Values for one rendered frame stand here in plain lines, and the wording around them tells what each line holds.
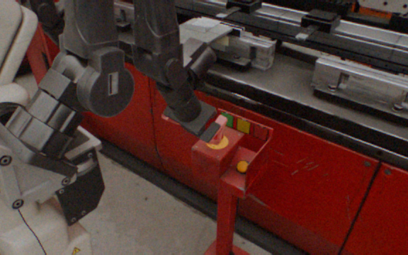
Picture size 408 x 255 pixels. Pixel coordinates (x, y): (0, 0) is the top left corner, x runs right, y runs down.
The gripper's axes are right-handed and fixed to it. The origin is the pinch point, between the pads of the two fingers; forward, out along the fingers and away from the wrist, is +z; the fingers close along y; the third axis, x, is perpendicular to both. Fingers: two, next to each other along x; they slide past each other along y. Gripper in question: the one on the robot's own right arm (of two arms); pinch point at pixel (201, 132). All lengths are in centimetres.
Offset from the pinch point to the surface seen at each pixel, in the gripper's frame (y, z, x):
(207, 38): 33, 18, -36
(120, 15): 93, 27, -38
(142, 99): 71, 52, -15
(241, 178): -0.4, 34.1, -2.8
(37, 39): 131, 28, -9
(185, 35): 41, 17, -33
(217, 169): 5.5, 29.0, -0.3
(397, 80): -25, 30, -53
